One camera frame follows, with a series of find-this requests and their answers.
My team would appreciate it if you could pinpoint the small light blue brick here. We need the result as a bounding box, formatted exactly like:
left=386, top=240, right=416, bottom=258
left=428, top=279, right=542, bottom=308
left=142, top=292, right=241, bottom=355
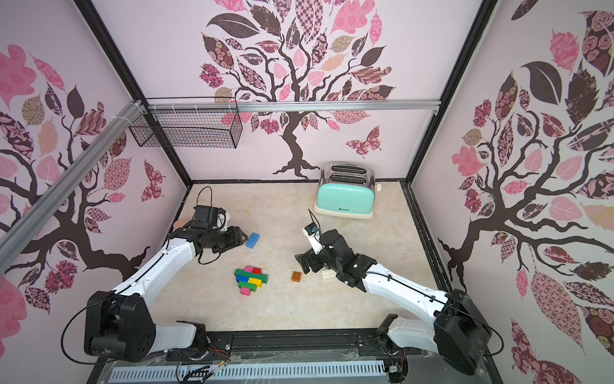
left=246, top=233, right=261, bottom=249

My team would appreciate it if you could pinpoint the brown small brick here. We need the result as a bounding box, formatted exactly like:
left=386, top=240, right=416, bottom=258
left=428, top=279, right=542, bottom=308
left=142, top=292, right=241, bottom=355
left=291, top=271, right=302, bottom=283

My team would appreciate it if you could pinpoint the bright green brick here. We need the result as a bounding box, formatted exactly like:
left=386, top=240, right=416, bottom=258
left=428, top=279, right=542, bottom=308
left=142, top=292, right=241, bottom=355
left=238, top=282, right=257, bottom=291

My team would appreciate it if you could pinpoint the green long brick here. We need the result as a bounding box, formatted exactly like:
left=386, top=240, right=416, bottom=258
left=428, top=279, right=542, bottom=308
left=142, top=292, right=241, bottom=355
left=234, top=269, right=269, bottom=283

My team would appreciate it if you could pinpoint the yellow small brick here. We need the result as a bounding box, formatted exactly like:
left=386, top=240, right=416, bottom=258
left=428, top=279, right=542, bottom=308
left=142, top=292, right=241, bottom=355
left=248, top=278, right=263, bottom=288

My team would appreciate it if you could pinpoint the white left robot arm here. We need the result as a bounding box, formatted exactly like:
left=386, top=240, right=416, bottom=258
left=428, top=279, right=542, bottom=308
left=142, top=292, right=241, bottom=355
left=84, top=226, right=249, bottom=363

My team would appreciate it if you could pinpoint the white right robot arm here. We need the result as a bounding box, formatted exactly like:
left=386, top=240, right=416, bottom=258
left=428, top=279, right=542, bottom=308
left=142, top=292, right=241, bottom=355
left=295, top=223, right=494, bottom=375

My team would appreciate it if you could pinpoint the white brick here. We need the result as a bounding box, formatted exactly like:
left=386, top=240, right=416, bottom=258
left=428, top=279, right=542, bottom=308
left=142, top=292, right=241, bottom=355
left=321, top=270, right=337, bottom=280

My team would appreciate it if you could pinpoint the pink lidded glass jar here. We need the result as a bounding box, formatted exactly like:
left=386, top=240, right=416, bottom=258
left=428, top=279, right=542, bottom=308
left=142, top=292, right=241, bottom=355
left=173, top=219, right=187, bottom=230

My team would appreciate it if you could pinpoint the mint green Belinee toaster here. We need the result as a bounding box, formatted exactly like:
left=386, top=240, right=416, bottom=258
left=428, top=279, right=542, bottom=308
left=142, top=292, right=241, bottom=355
left=314, top=162, right=376, bottom=219

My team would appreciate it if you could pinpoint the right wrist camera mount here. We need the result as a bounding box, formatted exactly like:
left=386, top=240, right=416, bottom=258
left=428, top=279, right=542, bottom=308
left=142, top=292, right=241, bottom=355
left=302, top=222, right=323, bottom=254

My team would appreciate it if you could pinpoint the black wire basket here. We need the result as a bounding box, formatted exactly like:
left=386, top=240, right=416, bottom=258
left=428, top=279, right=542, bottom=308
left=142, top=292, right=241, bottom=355
left=130, top=96, right=244, bottom=149

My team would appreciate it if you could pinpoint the white slotted cable duct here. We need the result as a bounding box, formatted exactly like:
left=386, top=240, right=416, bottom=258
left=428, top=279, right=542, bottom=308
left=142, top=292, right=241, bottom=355
left=106, top=361, right=388, bottom=383

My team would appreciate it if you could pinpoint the aluminium rail back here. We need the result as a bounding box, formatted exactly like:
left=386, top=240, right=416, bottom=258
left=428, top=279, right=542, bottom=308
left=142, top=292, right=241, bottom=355
left=238, top=99, right=441, bottom=113

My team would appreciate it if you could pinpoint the aluminium rail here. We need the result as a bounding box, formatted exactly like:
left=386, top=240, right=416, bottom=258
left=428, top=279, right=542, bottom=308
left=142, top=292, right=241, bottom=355
left=1, top=100, right=143, bottom=272
left=238, top=99, right=441, bottom=113

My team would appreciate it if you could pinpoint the aluminium rail left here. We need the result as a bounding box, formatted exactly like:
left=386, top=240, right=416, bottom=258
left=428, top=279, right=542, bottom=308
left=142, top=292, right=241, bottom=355
left=1, top=100, right=143, bottom=272

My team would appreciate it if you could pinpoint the black enclosure corner post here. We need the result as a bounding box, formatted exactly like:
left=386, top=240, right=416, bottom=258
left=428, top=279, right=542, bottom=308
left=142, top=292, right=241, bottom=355
left=405, top=0, right=499, bottom=186

